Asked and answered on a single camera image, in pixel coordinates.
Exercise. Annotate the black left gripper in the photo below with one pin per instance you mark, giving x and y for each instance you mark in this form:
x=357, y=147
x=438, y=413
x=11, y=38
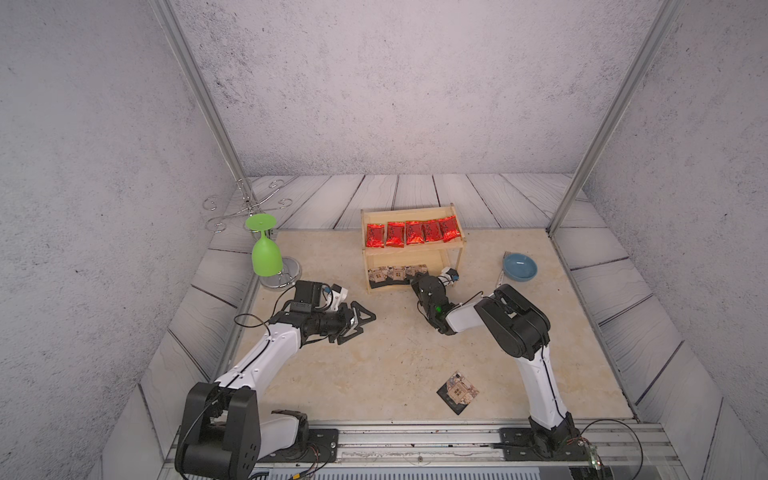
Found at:
x=343, y=322

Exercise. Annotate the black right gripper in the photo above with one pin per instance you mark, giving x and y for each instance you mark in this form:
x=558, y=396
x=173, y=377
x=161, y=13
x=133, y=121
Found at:
x=418, y=281

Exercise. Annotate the black floral tea bag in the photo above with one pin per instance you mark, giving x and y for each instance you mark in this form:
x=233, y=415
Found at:
x=378, y=277
x=457, y=392
x=398, y=275
x=414, y=271

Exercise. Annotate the red tea bag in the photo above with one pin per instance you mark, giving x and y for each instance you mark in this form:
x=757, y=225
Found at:
x=449, y=227
x=432, y=231
x=396, y=234
x=375, y=236
x=414, y=233

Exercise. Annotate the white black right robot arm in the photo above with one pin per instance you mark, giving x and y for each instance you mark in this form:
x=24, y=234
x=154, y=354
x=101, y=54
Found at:
x=521, y=330

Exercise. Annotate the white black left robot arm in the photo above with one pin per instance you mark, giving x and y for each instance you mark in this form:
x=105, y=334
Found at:
x=222, y=434

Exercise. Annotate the wooden two-tier shelf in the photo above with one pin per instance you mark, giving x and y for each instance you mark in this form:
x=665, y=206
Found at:
x=435, y=255

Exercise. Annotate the blue ceramic bowl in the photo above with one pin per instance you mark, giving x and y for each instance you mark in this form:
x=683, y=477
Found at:
x=519, y=267

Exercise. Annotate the green plastic wine glass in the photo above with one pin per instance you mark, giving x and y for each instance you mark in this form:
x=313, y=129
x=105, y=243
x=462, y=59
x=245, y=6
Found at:
x=266, y=256

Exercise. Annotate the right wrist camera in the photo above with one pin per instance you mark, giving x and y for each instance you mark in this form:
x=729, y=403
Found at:
x=448, y=276

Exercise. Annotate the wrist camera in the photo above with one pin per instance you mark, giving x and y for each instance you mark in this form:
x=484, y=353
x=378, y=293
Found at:
x=334, y=295
x=448, y=276

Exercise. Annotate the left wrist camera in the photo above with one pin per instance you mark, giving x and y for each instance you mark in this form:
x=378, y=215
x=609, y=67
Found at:
x=334, y=295

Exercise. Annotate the white handled fork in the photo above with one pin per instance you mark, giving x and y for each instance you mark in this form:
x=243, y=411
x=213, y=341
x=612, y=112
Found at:
x=502, y=278

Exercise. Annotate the silver wire glass rack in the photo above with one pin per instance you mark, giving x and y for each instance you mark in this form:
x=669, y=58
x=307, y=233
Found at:
x=230, y=233

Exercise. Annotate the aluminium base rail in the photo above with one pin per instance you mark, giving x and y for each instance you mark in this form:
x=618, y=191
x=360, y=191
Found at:
x=474, y=449

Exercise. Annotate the left aluminium frame post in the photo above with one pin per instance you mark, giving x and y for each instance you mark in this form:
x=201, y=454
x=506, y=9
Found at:
x=184, y=55

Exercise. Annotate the aluminium frame post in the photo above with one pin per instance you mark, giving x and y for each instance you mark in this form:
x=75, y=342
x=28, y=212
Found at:
x=184, y=55
x=659, y=29

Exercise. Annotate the right aluminium frame post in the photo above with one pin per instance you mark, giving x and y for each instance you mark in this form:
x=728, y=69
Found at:
x=659, y=29

